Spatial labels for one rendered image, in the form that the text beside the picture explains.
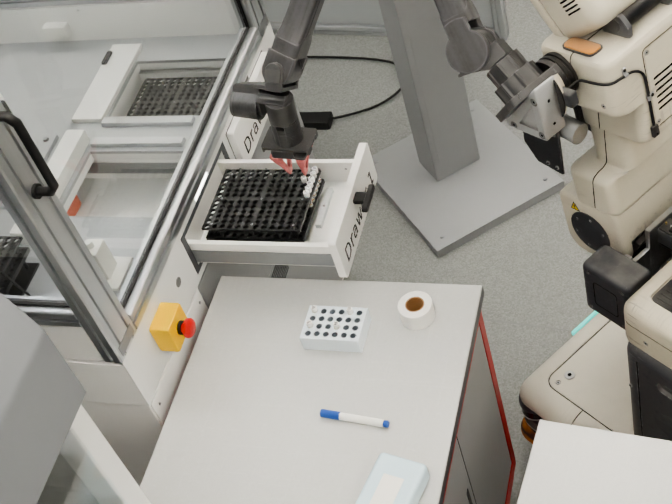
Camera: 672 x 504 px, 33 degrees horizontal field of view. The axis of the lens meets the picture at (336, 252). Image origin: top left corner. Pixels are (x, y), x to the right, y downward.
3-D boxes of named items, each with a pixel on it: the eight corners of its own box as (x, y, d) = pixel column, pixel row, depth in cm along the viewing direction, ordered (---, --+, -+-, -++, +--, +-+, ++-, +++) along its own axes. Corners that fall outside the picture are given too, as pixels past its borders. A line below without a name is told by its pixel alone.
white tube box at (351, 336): (371, 319, 230) (367, 307, 227) (362, 352, 225) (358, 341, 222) (314, 316, 234) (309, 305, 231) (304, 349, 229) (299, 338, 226)
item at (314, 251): (367, 178, 247) (361, 157, 243) (339, 267, 231) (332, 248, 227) (201, 177, 260) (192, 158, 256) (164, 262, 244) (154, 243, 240)
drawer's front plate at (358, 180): (378, 177, 248) (367, 141, 241) (347, 279, 231) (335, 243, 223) (370, 177, 249) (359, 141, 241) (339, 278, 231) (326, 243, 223)
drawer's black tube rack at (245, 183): (327, 190, 247) (320, 169, 242) (307, 251, 236) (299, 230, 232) (234, 189, 254) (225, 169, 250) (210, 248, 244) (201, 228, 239)
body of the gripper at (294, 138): (271, 131, 231) (264, 104, 225) (319, 134, 228) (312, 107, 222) (262, 154, 227) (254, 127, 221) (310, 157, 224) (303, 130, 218)
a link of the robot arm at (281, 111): (285, 106, 215) (296, 86, 218) (252, 102, 217) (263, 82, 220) (292, 133, 220) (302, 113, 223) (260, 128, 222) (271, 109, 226)
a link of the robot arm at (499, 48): (512, 60, 197) (519, 57, 202) (474, 16, 198) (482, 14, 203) (474, 95, 201) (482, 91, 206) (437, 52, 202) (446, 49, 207)
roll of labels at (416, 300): (410, 336, 225) (406, 323, 222) (395, 312, 229) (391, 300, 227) (441, 320, 225) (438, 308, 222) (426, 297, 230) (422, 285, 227)
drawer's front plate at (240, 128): (280, 85, 278) (268, 50, 270) (247, 169, 261) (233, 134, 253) (274, 85, 279) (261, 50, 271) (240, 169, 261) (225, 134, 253)
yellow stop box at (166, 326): (194, 324, 230) (182, 302, 224) (183, 353, 225) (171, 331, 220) (172, 323, 231) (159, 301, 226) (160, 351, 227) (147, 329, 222)
